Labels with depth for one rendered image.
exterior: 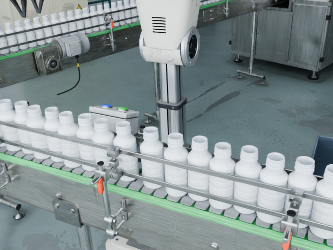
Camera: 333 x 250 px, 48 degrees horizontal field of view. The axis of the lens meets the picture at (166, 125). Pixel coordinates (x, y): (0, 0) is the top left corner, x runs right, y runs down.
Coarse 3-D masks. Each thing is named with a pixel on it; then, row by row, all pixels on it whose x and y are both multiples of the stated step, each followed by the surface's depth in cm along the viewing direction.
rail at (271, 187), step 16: (32, 128) 107; (16, 144) 114; (96, 144) 98; (80, 160) 104; (160, 160) 90; (128, 176) 98; (224, 176) 83; (320, 176) 81; (192, 192) 90; (288, 192) 78; (304, 192) 76; (256, 208) 83; (320, 224) 78
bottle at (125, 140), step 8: (120, 128) 95; (128, 128) 95; (120, 136) 96; (128, 136) 96; (120, 144) 95; (128, 144) 96; (136, 144) 99; (136, 152) 99; (120, 160) 98; (128, 160) 98; (136, 160) 100; (120, 168) 99; (128, 168) 99; (136, 168) 100
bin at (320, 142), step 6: (318, 138) 127; (324, 138) 128; (330, 138) 127; (318, 144) 130; (324, 144) 129; (330, 144) 128; (318, 150) 131; (324, 150) 130; (330, 150) 129; (312, 156) 118; (318, 156) 132; (324, 156) 131; (330, 156) 130; (318, 162) 133; (324, 162) 132; (330, 162) 131; (318, 168) 134; (324, 168) 133; (318, 174) 135
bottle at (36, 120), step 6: (30, 108) 109; (36, 108) 110; (30, 114) 107; (36, 114) 107; (30, 120) 108; (36, 120) 108; (42, 120) 109; (30, 126) 108; (36, 126) 107; (42, 126) 108; (30, 132) 109; (30, 138) 110; (36, 138) 109; (42, 138) 110; (36, 144) 110; (42, 144) 110; (48, 150) 112; (36, 156) 112; (42, 156) 112; (48, 156) 113
